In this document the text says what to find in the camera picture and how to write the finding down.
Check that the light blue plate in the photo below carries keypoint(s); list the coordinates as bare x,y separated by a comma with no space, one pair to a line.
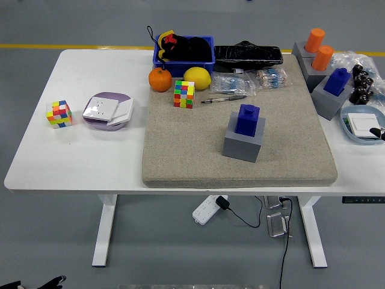
361,109

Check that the purple plate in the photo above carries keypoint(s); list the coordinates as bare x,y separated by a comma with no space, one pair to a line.
114,96

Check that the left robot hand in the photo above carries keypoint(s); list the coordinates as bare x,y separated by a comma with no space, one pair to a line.
54,282

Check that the white power strip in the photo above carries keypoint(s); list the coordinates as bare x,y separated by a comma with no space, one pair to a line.
204,210

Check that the yellow lemon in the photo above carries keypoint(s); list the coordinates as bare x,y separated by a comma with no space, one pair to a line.
197,78

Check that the white table leg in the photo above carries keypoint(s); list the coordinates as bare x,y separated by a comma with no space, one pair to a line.
103,234
314,238

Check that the clear bag of resistors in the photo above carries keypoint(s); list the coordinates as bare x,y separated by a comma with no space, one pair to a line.
231,84
270,78

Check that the black wrapped long device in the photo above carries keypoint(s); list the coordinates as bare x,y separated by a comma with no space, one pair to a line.
249,57

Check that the white socket panel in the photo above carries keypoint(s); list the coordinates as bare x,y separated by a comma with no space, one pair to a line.
100,108

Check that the grey round-hole holder block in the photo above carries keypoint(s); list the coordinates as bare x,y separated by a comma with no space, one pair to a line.
312,76
297,51

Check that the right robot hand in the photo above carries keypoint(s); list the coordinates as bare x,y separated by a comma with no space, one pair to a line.
379,133

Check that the black cloth bundle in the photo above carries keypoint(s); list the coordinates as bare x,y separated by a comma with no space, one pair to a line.
195,49

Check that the blue square seal stamp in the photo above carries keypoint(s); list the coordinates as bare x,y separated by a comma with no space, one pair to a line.
246,120
338,79

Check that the orange fruit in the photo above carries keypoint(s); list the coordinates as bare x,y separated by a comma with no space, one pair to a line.
160,79

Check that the blue plastic bin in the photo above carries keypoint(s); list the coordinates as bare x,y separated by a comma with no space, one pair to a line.
177,67

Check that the crumpled clear plastic bag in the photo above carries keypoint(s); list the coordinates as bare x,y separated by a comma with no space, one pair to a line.
346,58

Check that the clear metal bracket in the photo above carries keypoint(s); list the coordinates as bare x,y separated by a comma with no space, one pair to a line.
278,225
273,202

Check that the yellow black red toy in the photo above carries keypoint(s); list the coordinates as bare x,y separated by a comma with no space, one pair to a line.
162,37

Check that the colourful puzzle cube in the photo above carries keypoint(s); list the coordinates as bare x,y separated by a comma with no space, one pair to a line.
184,94
59,114

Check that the black dotted cylinder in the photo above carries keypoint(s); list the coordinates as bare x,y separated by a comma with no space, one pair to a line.
367,96
368,82
356,95
359,80
365,74
358,69

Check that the orange cylinder seal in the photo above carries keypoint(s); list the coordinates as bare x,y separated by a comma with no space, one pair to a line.
322,58
315,39

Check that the white switch panel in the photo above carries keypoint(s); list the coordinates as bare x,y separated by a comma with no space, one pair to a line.
124,111
364,123

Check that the black plug adapter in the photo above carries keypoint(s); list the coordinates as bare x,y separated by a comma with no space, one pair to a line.
222,202

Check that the grey-brown mat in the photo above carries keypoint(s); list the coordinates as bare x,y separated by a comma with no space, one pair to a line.
186,150

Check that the black table control panel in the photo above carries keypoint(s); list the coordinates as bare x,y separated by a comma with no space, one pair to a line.
361,200

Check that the grey square-hole holder block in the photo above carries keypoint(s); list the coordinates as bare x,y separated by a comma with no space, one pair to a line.
240,150
328,103

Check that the grey ballpoint pen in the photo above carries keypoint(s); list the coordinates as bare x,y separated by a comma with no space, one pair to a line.
231,98

